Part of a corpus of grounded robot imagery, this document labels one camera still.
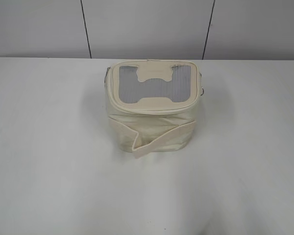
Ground cream zippered bag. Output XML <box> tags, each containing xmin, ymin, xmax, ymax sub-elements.
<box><xmin>104</xmin><ymin>60</ymin><xmax>204</xmax><ymax>158</ymax></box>

